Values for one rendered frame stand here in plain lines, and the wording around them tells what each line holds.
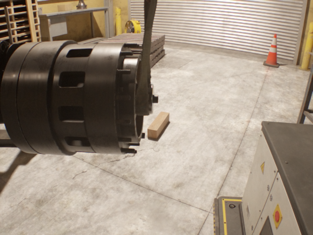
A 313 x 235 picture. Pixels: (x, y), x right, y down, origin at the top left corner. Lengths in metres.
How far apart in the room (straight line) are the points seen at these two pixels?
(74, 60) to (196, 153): 1.52
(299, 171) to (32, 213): 1.63
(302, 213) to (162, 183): 1.35
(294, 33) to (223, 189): 4.77
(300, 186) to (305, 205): 0.07
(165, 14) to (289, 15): 3.20
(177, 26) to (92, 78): 5.89
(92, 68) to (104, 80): 0.08
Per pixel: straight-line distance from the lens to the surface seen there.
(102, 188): 1.87
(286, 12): 6.05
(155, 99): 1.09
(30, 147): 1.12
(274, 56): 5.57
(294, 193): 0.72
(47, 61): 1.00
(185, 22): 6.59
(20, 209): 1.92
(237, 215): 1.30
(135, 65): 0.97
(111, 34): 7.82
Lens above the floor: 1.30
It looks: 28 degrees down
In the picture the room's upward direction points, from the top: straight up
